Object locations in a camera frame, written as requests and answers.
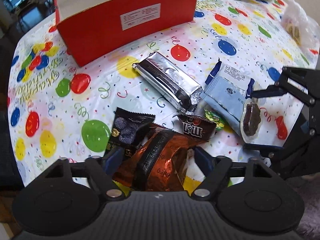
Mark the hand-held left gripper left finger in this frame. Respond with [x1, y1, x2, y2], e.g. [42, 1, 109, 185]
[45, 149, 125, 201]

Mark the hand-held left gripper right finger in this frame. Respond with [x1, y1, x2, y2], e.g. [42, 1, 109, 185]
[191, 147, 274, 201]

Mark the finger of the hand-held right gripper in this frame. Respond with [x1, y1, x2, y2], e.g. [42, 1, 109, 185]
[244, 129, 316, 180]
[251, 66, 320, 106]

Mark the clear packet with dark snack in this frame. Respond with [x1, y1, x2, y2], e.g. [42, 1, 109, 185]
[241, 97, 262, 140]

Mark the black plum snack packet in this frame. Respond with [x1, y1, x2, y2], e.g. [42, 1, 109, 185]
[106, 107, 156, 157]

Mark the light blue snack packet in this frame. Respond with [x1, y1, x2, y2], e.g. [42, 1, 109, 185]
[201, 61, 255, 137]

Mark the orange-brown foil snack packet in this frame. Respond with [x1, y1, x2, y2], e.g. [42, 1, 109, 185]
[112, 123, 213, 193]

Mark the green candy packet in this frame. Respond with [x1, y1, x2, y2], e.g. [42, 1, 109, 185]
[204, 109, 227, 132]

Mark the red cardboard box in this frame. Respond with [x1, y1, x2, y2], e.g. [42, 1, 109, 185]
[53, 0, 200, 67]

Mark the brown chocolate candy packet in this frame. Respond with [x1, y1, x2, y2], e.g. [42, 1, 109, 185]
[176, 114, 217, 140]

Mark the clear plastic bag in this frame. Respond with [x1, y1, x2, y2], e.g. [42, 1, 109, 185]
[280, 1, 320, 53]

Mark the silver foil snack packet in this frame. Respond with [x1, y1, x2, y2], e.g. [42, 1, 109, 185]
[132, 52, 203, 113]

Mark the balloon print tablecloth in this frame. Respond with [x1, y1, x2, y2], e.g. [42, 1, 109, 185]
[7, 0, 320, 193]

